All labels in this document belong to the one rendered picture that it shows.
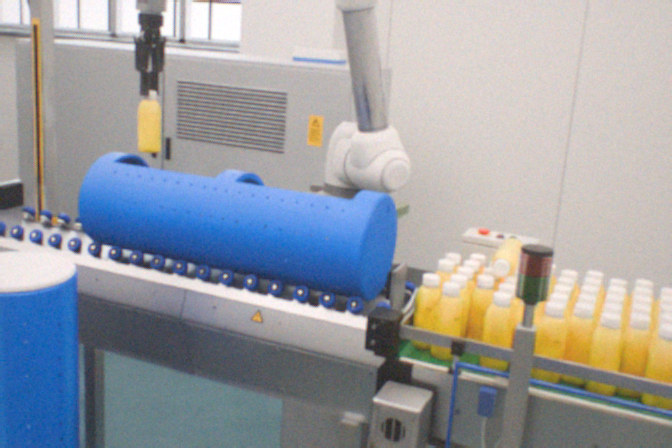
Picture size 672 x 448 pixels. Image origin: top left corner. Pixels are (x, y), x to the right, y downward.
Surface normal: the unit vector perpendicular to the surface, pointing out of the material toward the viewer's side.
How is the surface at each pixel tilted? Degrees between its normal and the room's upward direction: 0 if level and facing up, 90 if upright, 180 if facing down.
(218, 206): 61
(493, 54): 90
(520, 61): 90
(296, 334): 70
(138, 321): 110
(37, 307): 90
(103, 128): 90
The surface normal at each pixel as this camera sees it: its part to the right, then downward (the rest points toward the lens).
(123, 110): -0.44, 0.18
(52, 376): 0.80, 0.19
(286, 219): -0.32, -0.30
